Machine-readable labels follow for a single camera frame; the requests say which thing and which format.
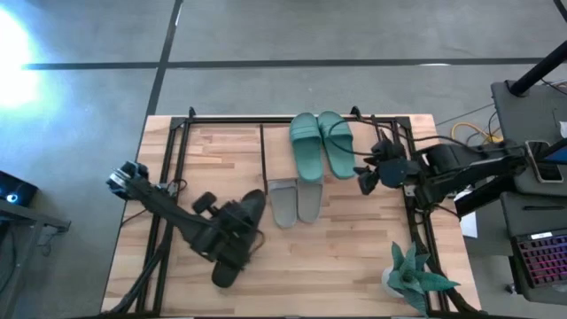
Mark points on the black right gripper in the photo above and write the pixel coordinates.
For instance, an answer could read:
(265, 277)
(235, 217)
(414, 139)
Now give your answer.
(396, 173)

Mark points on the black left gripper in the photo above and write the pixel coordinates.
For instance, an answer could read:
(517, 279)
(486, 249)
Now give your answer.
(235, 235)

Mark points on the black rubber slide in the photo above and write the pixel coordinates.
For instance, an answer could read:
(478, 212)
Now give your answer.
(254, 204)
(226, 275)

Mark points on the teal rubber slide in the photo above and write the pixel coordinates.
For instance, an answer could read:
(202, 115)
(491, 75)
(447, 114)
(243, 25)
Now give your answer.
(306, 150)
(339, 146)

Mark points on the grey rubber slide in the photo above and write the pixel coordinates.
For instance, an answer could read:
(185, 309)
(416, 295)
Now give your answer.
(310, 199)
(283, 204)

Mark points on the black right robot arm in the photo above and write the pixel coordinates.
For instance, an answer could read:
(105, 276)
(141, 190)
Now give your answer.
(465, 164)

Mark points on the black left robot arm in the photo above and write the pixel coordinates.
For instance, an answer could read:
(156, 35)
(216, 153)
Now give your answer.
(168, 208)

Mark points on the white plant pot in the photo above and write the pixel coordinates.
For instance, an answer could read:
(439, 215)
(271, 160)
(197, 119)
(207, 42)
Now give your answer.
(389, 283)

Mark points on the white paper sheet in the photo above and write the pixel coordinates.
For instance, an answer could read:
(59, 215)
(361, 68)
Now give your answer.
(468, 221)

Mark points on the green leafy plant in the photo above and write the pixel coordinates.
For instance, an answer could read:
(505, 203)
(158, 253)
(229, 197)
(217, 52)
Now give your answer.
(416, 279)

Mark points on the grey side table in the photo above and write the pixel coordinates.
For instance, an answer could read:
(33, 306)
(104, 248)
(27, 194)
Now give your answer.
(518, 119)

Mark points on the smartphone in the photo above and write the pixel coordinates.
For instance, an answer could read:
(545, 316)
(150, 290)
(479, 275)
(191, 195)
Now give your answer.
(545, 161)

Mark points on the black backlit keyboard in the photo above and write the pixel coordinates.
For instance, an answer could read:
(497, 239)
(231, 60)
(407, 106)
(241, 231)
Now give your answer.
(542, 259)

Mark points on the black pole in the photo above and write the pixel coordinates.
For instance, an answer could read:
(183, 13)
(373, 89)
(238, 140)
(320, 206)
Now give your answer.
(538, 68)

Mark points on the dark metal stand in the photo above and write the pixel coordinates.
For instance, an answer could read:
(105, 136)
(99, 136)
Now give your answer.
(31, 217)

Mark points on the black device with blue light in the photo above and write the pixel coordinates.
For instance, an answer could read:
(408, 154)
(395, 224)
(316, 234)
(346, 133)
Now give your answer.
(15, 190)

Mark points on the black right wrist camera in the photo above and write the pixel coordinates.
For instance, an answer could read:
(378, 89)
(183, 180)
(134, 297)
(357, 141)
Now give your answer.
(387, 150)

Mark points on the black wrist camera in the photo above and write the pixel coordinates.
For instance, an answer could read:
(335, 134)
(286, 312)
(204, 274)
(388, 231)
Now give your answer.
(387, 150)
(204, 204)

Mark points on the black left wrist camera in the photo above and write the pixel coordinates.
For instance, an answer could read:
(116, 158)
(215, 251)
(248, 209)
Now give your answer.
(204, 204)

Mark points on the black table rig frame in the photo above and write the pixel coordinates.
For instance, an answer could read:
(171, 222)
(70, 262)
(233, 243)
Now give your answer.
(230, 119)

